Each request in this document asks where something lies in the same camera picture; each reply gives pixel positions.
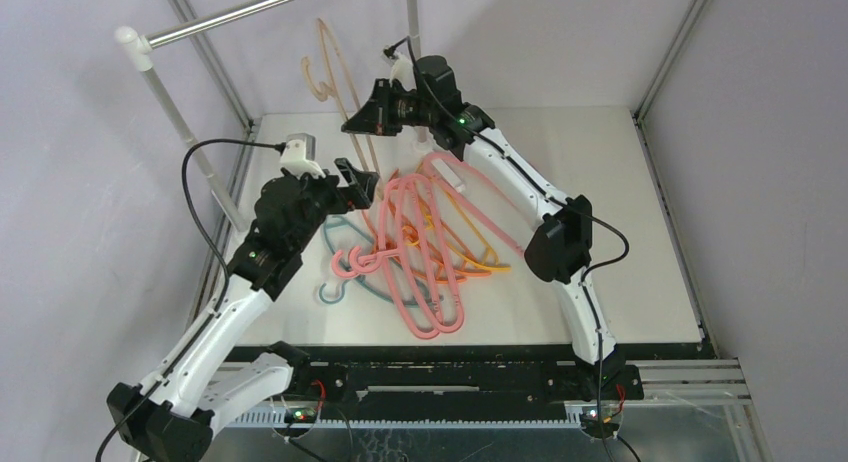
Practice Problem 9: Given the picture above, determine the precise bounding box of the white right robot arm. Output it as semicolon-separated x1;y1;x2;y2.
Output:
341;55;625;398

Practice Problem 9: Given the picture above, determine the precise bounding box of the yellow plastic hanger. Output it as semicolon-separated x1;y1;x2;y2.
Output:
389;174;516;285

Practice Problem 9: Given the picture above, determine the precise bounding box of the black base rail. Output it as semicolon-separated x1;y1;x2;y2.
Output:
235;342;645;422

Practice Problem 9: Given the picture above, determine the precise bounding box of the pink plastic hanger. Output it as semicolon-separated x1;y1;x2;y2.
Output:
329;174;458;334
344;174;465;341
419;152;533;257

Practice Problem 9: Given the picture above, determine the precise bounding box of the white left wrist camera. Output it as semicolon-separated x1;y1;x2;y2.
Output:
279;133;326;178

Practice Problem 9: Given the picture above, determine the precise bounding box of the left black cable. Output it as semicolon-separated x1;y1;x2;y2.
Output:
94;138;286;462

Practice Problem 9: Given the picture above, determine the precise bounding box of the right black cable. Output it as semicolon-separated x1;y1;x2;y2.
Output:
384;36;631;440

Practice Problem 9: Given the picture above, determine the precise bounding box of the aluminium frame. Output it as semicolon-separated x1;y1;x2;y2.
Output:
139;0;773;461

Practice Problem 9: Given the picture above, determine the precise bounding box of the metal clothes rack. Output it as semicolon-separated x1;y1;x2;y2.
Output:
110;0;436;235

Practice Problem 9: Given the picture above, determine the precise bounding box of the orange plastic hanger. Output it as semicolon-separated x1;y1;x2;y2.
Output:
350;176;487;286

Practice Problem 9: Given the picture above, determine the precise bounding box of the teal plastic hanger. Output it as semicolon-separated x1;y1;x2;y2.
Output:
317;213;442;309

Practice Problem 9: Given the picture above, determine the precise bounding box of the beige plastic hanger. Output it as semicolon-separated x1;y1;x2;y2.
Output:
300;18;381;174

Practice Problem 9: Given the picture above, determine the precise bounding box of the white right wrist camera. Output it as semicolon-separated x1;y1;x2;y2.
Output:
383;45;416;90

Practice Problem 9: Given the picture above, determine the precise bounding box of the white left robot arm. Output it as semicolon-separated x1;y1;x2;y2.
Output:
95;133;380;461

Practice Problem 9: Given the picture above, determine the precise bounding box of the black cable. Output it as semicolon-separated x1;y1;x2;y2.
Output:
94;138;286;462
384;36;631;440

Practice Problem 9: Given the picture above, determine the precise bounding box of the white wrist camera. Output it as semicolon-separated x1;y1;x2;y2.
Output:
383;45;416;90
279;133;326;178

